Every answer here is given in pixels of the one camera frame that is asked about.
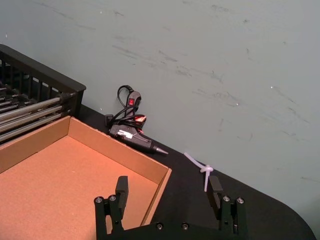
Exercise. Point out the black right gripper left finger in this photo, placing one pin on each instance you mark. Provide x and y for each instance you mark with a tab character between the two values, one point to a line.
119	200

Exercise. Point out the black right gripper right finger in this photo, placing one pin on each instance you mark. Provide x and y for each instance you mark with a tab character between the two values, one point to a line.
226	212

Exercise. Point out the black table cloth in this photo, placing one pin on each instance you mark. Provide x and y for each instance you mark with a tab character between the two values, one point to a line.
200	190

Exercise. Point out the shallow brown cardboard tray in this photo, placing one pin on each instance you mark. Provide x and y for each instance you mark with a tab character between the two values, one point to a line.
75	175

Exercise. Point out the black rack with steel bars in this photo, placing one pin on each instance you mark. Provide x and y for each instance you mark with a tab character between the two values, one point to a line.
32	100

